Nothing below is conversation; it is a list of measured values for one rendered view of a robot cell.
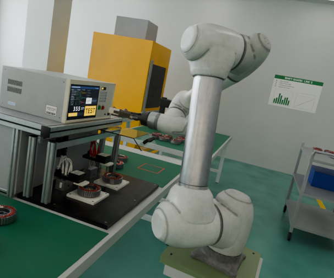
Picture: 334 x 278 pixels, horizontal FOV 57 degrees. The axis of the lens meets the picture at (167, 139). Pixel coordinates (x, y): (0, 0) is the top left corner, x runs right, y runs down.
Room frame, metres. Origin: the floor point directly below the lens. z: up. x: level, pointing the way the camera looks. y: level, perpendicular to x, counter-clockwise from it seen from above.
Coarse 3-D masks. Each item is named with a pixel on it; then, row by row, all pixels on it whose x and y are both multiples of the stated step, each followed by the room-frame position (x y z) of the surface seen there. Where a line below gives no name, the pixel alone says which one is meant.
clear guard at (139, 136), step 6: (114, 126) 1.82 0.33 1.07; (120, 126) 1.86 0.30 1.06; (114, 132) 1.64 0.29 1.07; (120, 132) 1.68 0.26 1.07; (126, 132) 1.71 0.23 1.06; (132, 132) 1.74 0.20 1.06; (138, 132) 1.78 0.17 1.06; (144, 132) 1.82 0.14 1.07; (138, 138) 1.65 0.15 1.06; (144, 138) 1.71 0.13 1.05; (138, 144) 1.60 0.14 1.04; (150, 144) 1.74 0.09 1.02; (156, 144) 1.81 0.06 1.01
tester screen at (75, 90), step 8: (72, 88) 1.41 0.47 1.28; (80, 88) 1.47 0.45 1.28; (88, 88) 1.53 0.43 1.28; (96, 88) 1.61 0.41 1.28; (72, 96) 1.41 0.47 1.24; (80, 96) 1.48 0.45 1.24; (88, 96) 1.54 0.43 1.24; (96, 96) 1.62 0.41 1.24; (72, 104) 1.42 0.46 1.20; (80, 104) 1.49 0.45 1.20; (88, 104) 1.55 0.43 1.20; (72, 112) 1.43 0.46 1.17; (80, 112) 1.50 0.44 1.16
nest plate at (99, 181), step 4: (96, 180) 1.62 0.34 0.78; (100, 180) 1.64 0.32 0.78; (124, 180) 1.71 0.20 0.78; (100, 184) 1.60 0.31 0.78; (104, 184) 1.59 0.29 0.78; (108, 184) 1.60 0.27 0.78; (112, 184) 1.61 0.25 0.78; (116, 184) 1.62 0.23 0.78; (120, 184) 1.64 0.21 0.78; (124, 184) 1.65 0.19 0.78; (112, 188) 1.57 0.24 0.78; (116, 188) 1.57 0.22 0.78; (120, 188) 1.60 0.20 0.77
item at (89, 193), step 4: (88, 184) 1.46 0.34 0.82; (92, 184) 1.47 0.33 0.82; (80, 188) 1.39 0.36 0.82; (84, 188) 1.44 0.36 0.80; (88, 188) 1.43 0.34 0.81; (92, 188) 1.44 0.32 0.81; (96, 188) 1.43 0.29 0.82; (100, 188) 1.45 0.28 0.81; (80, 192) 1.38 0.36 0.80; (84, 192) 1.37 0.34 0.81; (88, 192) 1.37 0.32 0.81; (92, 192) 1.38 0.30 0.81; (96, 192) 1.39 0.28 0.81; (100, 192) 1.43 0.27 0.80; (84, 196) 1.37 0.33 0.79; (88, 196) 1.37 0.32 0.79; (92, 196) 1.38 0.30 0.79; (96, 196) 1.41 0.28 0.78
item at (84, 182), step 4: (72, 172) 1.44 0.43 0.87; (76, 172) 1.45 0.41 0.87; (80, 172) 1.46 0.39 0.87; (84, 172) 1.47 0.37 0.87; (56, 176) 1.44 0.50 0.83; (60, 176) 1.44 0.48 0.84; (64, 176) 1.43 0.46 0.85; (68, 176) 1.43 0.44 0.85; (72, 176) 1.42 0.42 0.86; (76, 176) 1.41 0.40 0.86; (80, 176) 1.42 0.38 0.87; (84, 176) 1.45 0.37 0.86; (68, 180) 1.42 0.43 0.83; (72, 180) 1.42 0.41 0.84; (76, 180) 1.41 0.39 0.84; (80, 180) 1.42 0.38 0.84; (84, 180) 1.46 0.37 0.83; (76, 184) 1.41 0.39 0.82; (80, 184) 1.41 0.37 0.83; (84, 184) 1.42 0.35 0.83
